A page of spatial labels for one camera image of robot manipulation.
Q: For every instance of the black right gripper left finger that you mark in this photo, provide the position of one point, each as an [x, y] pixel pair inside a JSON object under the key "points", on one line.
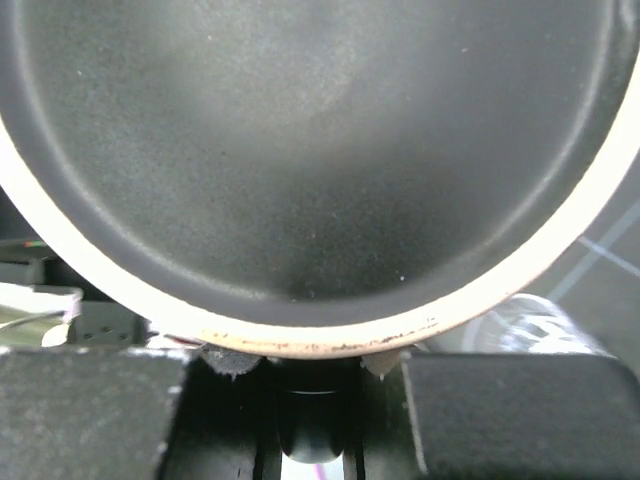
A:
{"points": [[81, 413]]}

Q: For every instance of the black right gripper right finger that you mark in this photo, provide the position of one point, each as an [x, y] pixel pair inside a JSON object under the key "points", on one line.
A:
{"points": [[523, 416]]}

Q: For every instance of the black mug with pink rim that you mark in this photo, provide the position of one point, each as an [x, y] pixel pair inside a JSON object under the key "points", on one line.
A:
{"points": [[315, 179]]}

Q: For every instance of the clear plastic cup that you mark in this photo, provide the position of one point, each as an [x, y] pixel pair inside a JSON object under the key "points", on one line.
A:
{"points": [[522, 324]]}

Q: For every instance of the black gridded table mat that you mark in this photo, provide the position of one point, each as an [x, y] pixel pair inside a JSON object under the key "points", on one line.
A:
{"points": [[601, 291]]}

